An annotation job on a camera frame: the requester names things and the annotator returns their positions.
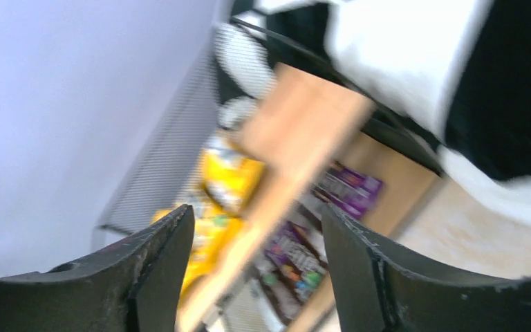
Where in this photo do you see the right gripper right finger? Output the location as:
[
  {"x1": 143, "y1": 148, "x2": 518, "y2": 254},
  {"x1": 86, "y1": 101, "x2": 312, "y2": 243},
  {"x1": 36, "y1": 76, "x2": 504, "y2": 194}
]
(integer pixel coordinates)
[{"x1": 322, "y1": 203, "x2": 531, "y2": 331}]

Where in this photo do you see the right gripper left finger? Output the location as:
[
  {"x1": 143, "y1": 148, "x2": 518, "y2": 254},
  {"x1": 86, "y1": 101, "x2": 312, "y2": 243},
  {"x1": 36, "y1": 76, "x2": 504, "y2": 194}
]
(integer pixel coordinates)
[{"x1": 0, "y1": 205, "x2": 195, "y2": 331}]

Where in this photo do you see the purple M&M candy bag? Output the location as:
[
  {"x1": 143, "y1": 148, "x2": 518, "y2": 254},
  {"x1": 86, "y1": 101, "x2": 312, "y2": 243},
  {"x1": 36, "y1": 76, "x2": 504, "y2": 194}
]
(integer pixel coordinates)
[{"x1": 252, "y1": 219, "x2": 330, "y2": 322}]

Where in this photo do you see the yellow peanut M&M bag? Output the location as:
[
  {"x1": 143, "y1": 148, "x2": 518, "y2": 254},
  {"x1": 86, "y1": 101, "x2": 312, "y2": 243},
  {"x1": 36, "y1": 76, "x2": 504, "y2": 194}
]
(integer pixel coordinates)
[{"x1": 151, "y1": 190, "x2": 243, "y2": 299}]

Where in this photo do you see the purple brown M&M bag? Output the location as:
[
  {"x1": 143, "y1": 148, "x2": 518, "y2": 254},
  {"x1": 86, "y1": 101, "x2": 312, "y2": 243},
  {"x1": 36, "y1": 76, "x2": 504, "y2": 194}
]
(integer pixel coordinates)
[{"x1": 312, "y1": 162, "x2": 384, "y2": 220}]

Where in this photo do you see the yellow candy bag back side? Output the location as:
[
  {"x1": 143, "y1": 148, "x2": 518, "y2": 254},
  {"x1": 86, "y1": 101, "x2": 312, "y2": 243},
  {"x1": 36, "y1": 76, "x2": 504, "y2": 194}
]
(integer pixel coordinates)
[{"x1": 201, "y1": 131, "x2": 266, "y2": 216}]

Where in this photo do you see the black white checkered pillow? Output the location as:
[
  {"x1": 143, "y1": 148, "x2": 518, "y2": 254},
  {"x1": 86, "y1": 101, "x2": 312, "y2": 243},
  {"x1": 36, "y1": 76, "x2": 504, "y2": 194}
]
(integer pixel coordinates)
[{"x1": 215, "y1": 0, "x2": 531, "y2": 232}]

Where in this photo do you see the black wire shelf wooden top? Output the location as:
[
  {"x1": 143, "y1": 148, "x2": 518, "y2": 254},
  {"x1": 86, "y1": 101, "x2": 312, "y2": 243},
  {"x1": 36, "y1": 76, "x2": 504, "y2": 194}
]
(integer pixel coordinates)
[{"x1": 93, "y1": 16, "x2": 445, "y2": 332}]

